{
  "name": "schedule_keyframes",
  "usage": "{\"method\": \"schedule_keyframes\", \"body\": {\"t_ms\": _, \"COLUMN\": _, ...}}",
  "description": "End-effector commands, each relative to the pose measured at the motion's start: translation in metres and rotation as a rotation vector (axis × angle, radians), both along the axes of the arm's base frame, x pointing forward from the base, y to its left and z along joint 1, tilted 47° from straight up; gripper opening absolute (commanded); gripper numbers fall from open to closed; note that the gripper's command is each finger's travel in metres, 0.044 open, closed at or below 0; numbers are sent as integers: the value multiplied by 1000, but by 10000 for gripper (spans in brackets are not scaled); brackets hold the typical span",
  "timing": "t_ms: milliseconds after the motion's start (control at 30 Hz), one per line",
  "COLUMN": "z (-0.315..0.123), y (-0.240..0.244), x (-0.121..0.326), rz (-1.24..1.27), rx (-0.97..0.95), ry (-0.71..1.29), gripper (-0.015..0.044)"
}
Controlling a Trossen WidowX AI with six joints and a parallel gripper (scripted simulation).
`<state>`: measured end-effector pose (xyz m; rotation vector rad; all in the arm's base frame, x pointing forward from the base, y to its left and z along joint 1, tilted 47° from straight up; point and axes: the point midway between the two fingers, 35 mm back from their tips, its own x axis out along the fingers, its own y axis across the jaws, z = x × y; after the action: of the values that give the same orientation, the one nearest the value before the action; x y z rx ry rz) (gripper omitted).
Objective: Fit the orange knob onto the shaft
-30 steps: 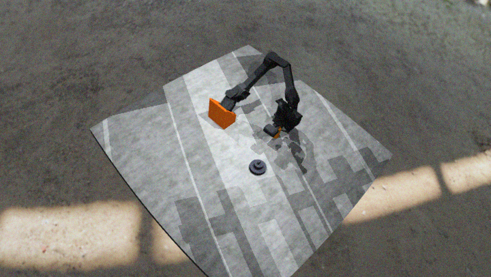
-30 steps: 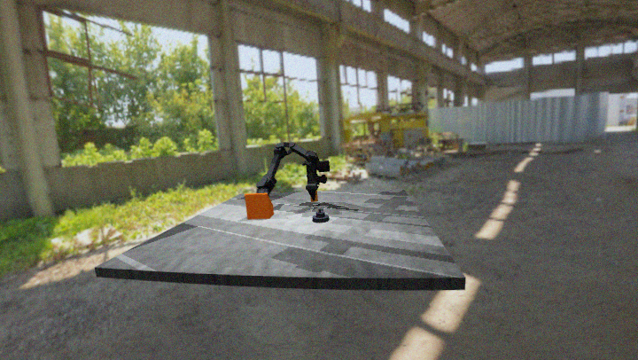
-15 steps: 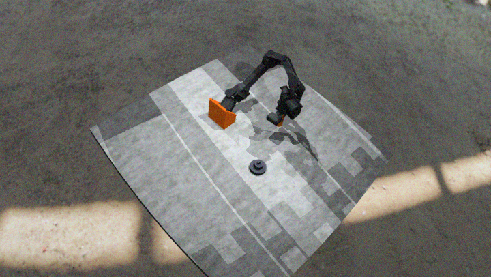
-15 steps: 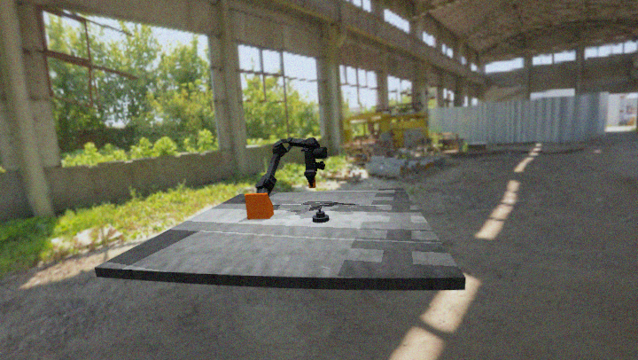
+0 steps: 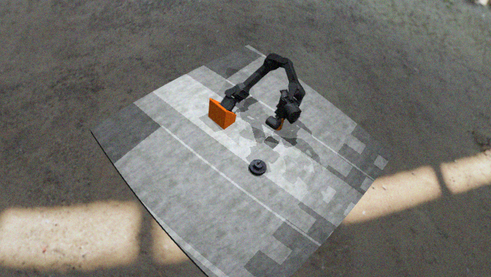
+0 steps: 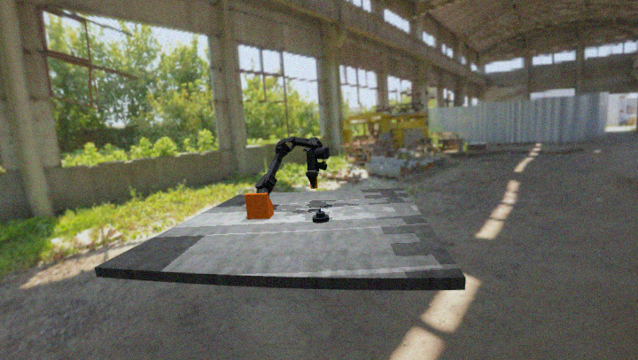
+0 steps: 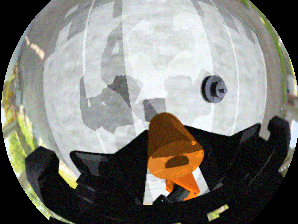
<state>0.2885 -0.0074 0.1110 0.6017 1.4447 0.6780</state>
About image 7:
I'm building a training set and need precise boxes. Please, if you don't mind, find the orange knob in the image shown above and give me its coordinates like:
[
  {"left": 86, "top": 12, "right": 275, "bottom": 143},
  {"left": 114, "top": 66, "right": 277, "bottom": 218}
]
[{"left": 146, "top": 113, "right": 204, "bottom": 180}]

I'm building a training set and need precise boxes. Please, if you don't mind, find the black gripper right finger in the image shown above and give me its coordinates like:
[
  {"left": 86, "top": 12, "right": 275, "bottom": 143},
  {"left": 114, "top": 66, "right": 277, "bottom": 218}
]
[{"left": 185, "top": 123, "right": 262, "bottom": 192}]

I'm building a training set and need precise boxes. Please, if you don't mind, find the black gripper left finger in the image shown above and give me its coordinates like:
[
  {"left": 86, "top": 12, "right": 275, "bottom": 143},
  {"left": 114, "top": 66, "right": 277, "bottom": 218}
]
[{"left": 69, "top": 129, "right": 148, "bottom": 205}]

